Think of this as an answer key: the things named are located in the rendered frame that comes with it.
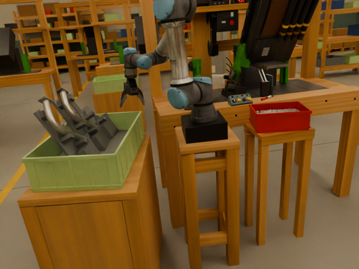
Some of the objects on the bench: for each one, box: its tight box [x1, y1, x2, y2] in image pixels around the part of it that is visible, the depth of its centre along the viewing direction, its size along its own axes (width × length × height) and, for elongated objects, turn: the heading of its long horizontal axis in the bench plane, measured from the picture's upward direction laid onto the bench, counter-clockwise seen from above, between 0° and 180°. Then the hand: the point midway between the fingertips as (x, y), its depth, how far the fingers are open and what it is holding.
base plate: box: [213, 79, 330, 103], centre depth 227 cm, size 42×110×2 cm, turn 112°
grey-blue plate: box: [266, 74, 274, 95], centre depth 211 cm, size 10×2×14 cm, turn 22°
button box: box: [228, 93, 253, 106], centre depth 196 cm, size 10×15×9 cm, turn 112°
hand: (132, 107), depth 179 cm, fingers open, 14 cm apart
